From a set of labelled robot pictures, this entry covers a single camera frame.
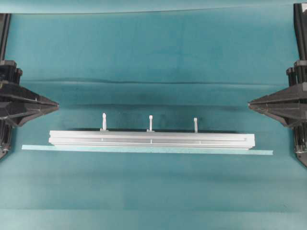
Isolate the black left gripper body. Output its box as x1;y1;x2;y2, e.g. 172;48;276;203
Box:
0;81;59;127

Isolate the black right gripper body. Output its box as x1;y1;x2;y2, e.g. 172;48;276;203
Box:
248;82;307;127

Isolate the large silver metal rail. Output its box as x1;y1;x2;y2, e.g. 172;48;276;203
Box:
48;130;256;150

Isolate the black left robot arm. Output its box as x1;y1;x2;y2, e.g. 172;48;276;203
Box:
0;13;59;158

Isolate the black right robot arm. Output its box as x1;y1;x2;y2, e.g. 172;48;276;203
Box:
248;3;307;166

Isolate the light teal tape strip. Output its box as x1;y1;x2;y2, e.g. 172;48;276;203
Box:
22;145;273;156

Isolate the left white cable tie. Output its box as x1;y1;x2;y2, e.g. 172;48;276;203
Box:
100;113;108;131

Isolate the white cable tie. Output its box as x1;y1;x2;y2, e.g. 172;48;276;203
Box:
147;115;153;132
100;113;108;131
193;117;198;133

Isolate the right white cable tie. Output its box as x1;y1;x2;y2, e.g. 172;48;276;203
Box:
193;117;198;133

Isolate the middle white cable tie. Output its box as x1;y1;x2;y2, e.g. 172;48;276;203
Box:
147;115;153;132

